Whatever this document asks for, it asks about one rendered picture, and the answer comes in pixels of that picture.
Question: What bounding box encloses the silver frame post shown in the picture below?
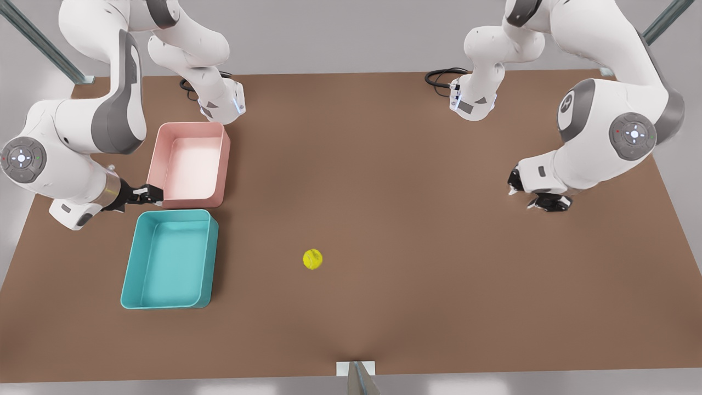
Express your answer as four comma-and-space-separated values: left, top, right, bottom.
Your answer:
336, 360, 381, 395
599, 0, 698, 77
0, 0, 95, 85

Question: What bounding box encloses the pink rectangular tray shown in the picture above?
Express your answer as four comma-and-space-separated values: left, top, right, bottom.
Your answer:
145, 121, 231, 210

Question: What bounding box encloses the teal rectangular tray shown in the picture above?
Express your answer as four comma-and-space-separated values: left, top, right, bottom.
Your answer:
120, 208, 219, 310

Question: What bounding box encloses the black cable loop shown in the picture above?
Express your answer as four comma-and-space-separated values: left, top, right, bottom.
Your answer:
424, 67, 470, 100
179, 71, 234, 103

